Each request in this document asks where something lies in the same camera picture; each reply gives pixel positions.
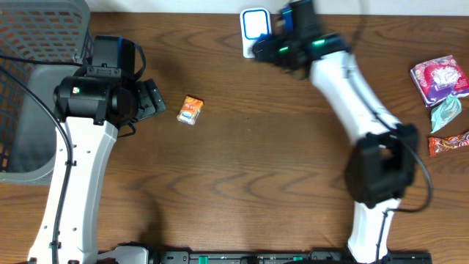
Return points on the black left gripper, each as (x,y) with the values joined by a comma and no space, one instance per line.
(152,99)

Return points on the orange white tissue pack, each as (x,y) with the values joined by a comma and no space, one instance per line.
(190,110)

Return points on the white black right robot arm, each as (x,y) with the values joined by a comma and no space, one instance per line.
(381,165)

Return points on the teal snack wrapper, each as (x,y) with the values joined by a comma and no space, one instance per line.
(445,112)

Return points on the orange Top chocolate bar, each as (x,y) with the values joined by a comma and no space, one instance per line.
(440,145)

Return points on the white barcode scanner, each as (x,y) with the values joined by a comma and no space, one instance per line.
(254,22)

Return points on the grey plastic basket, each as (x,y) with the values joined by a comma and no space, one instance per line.
(41,41)

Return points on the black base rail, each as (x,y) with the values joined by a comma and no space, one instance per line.
(333,257)

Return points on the pink purple liner pack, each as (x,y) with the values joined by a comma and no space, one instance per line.
(436,79)

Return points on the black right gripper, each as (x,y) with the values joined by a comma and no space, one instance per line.
(264,49)

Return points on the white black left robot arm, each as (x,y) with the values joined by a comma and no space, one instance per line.
(89,109)

